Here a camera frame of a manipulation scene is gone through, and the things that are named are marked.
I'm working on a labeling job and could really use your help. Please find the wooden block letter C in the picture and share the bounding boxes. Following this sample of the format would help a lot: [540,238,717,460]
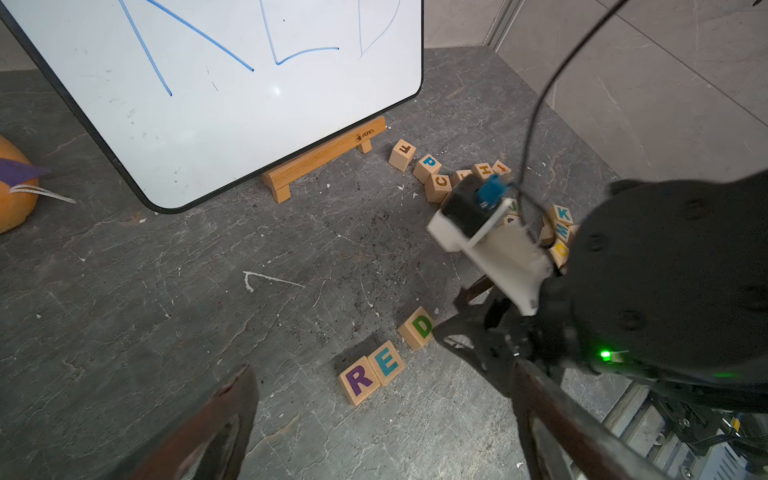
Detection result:
[425,174,452,204]

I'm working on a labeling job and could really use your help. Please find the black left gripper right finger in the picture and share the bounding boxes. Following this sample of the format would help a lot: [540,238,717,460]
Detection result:
[512,360,666,479]

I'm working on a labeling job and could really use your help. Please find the wooden block teal E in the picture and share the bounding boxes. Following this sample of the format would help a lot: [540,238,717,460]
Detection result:
[368,341,406,386]

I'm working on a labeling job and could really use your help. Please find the metal base rail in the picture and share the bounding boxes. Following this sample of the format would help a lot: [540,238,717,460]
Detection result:
[569,383,768,480]

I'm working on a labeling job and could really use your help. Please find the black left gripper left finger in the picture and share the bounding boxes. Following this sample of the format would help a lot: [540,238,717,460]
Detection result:
[104,364,259,479]

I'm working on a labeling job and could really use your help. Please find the wooden block blue P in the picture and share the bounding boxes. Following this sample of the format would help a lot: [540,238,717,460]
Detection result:
[413,154,442,184]

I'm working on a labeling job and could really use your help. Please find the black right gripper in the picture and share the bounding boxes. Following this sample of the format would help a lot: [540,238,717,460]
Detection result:
[433,275,575,398]

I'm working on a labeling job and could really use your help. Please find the wooden block letter K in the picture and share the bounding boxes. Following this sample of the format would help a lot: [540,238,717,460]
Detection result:
[545,204,574,227]

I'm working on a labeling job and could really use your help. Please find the wooden block green D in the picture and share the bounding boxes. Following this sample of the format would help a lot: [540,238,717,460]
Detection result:
[397,307,433,351]

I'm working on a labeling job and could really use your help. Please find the wooden block letter F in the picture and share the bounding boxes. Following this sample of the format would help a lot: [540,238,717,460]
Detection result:
[388,139,416,172]

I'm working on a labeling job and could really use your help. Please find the wooden block letter H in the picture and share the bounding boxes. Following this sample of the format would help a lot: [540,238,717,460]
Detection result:
[471,163,495,181]

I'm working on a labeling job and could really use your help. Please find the orange plush toy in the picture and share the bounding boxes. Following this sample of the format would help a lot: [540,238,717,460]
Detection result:
[1,137,77,233]

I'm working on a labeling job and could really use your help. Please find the wooden block purple R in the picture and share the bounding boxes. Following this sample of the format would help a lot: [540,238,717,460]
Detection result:
[338,356,381,407]

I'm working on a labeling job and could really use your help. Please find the white dry-erase board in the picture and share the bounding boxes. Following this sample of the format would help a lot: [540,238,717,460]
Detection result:
[1,1,424,213]

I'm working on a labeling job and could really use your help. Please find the wooden easel stand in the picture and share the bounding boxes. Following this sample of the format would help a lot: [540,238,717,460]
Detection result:
[262,116,387,203]

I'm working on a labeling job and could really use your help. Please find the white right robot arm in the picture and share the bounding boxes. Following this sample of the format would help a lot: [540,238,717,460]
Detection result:
[434,172,767,413]

